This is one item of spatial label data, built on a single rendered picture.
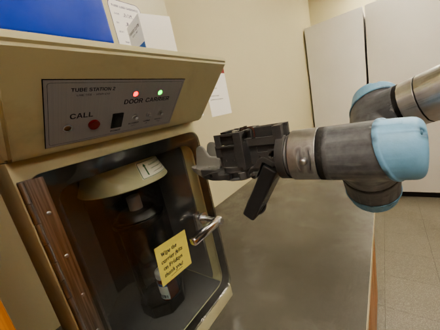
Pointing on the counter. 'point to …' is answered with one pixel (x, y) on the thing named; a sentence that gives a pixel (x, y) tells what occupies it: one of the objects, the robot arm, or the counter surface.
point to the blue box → (57, 18)
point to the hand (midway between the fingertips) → (198, 170)
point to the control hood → (128, 60)
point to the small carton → (152, 32)
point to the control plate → (104, 106)
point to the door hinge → (46, 243)
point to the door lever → (205, 228)
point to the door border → (62, 254)
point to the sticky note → (173, 257)
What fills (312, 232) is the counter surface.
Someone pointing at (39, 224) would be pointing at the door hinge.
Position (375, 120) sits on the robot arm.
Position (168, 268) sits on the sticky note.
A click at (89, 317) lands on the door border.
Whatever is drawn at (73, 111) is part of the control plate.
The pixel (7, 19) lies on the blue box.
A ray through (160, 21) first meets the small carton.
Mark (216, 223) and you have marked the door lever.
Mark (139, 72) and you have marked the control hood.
